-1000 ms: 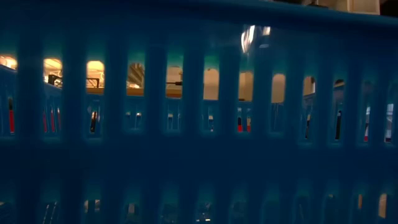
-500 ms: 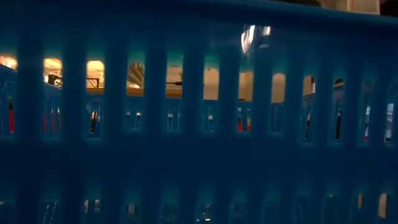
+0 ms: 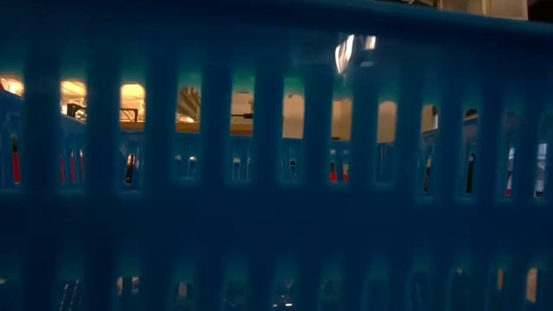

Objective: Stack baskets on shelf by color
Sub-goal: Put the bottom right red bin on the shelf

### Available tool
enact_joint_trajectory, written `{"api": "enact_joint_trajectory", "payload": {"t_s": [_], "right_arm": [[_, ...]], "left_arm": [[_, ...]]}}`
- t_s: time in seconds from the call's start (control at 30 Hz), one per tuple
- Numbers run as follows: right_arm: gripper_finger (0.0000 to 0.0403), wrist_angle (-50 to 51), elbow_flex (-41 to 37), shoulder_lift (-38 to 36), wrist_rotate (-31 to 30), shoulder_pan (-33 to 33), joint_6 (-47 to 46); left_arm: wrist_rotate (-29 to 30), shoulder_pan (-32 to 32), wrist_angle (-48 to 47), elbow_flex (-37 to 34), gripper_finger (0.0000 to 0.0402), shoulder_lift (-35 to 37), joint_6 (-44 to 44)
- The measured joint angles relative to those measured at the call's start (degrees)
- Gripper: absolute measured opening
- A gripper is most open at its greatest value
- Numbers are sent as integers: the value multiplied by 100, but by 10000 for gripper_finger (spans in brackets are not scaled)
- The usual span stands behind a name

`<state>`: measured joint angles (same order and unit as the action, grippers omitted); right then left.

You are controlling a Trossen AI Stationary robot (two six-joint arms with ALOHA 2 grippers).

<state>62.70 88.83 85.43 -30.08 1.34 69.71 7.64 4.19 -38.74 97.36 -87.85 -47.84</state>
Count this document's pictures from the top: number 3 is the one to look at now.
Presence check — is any blue plastic basket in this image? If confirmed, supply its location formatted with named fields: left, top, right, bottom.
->
left=0, top=0, right=553, bottom=311

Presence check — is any light wooden shelf board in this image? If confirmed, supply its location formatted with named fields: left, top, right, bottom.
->
left=119, top=120, right=260, bottom=137

